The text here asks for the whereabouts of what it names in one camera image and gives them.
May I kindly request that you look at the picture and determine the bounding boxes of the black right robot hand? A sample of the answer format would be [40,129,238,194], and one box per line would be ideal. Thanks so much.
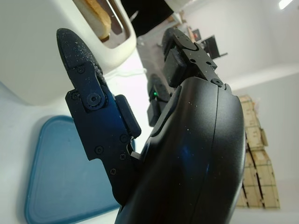
[56,27,247,224]

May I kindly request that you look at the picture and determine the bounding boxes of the person in black trousers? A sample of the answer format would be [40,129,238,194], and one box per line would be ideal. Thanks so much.
[121,0,187,38]

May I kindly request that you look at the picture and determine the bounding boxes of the slice of toast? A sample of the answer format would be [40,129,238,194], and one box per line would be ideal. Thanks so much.
[83,0,112,42]

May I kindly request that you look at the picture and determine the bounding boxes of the cream white toaster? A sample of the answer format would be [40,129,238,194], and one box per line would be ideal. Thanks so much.
[0,0,137,106]

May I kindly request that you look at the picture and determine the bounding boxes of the stacked wooden crates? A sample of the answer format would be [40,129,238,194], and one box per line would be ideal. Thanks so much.
[235,94,281,209]

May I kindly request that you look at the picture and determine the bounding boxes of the black monitor on stand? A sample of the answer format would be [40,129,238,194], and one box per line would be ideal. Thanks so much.
[202,34,229,59]

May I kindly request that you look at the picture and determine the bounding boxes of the teal plastic tray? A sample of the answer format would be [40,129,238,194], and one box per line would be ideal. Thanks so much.
[24,114,122,224]

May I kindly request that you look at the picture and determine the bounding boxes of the white ceiling light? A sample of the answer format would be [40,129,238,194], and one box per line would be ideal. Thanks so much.
[279,0,294,10]

